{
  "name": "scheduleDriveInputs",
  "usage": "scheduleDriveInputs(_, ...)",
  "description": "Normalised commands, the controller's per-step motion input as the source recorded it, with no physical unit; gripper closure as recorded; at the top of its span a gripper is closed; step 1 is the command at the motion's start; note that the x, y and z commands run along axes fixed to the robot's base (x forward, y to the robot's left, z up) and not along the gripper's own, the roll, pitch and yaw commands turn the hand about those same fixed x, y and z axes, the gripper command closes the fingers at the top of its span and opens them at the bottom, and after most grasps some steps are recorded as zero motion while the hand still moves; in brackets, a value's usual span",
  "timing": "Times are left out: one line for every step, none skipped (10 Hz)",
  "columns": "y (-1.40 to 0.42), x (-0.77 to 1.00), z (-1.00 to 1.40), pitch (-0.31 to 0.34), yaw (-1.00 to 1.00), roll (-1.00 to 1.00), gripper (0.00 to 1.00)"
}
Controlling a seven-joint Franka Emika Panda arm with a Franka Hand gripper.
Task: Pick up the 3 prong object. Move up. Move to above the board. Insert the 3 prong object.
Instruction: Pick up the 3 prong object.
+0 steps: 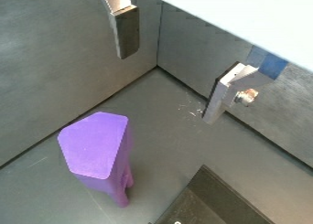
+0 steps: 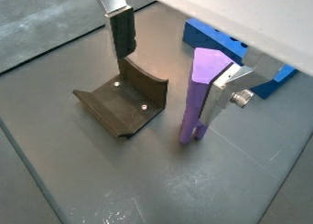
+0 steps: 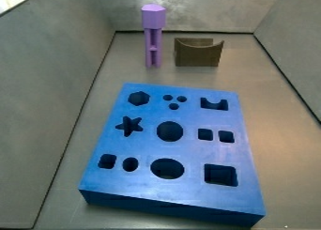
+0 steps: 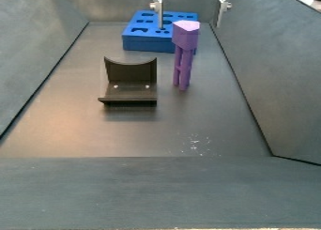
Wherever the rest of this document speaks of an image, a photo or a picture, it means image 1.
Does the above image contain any purple three prong block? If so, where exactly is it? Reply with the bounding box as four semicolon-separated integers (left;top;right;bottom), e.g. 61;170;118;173
58;112;134;208

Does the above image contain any blue tape piece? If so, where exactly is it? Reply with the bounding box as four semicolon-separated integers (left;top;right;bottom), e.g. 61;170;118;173
247;46;289;80

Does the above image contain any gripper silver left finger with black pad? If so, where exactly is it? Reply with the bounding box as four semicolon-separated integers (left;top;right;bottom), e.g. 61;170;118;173
102;0;140;59

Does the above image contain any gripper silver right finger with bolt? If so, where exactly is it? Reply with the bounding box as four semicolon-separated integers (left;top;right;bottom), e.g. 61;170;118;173
204;62;275;124

